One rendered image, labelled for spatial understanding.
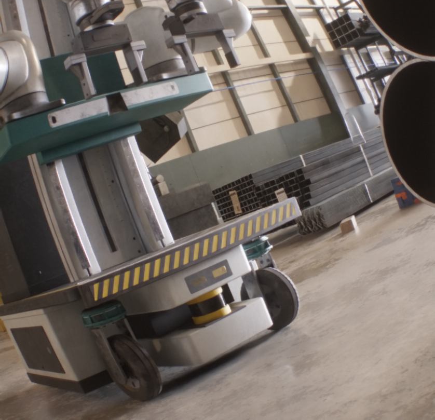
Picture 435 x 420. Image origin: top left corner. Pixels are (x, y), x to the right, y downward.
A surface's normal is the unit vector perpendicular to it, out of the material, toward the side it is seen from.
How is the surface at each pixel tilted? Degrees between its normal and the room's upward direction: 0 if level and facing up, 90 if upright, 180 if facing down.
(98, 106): 90
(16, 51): 80
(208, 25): 90
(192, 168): 90
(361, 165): 90
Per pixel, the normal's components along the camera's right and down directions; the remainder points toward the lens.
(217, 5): 0.34, -0.04
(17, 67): 0.87, -0.14
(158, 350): -0.69, 0.26
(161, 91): 0.62, -0.26
